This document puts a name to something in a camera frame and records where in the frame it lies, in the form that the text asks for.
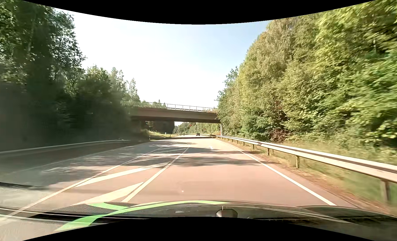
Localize concrete road bridge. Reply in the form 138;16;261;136
121;100;223;136

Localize wood of green trees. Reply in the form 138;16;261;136
217;0;397;158

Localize wood of dark trees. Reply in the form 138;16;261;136
0;0;149;154

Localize car's own bonnet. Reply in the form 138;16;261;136
0;200;397;241

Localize grass verge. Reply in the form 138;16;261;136
215;135;397;220
148;131;177;140

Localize road markings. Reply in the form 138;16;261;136
4;137;337;217

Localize grey asphalt road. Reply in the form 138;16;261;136
0;135;356;218

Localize metal guard rail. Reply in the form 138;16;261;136
0;139;132;157
209;134;397;202

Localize row of trees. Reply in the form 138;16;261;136
173;122;220;135

